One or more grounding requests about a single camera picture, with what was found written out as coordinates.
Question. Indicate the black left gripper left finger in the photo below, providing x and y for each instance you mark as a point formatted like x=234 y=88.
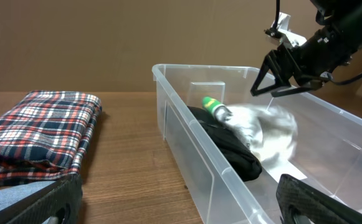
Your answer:
x=57 y=203

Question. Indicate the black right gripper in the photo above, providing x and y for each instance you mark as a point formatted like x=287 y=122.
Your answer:
x=310 y=64

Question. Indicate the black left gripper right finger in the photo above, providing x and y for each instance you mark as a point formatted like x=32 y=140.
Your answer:
x=300 y=203

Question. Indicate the white printed t-shirt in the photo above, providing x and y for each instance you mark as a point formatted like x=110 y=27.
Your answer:
x=268 y=132

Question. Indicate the black garment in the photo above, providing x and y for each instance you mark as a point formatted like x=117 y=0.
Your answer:
x=245 y=164

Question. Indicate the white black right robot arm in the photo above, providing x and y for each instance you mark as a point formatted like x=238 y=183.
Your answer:
x=344 y=16

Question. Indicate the folded blue denim jeans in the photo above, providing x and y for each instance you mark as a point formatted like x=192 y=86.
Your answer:
x=14 y=194

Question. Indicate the folded plaid flannel shirt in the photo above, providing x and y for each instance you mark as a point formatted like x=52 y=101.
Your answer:
x=46 y=135

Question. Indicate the clear plastic storage bin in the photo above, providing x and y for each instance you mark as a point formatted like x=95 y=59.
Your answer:
x=328 y=155

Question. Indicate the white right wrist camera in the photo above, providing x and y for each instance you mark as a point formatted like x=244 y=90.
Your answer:
x=282 y=34

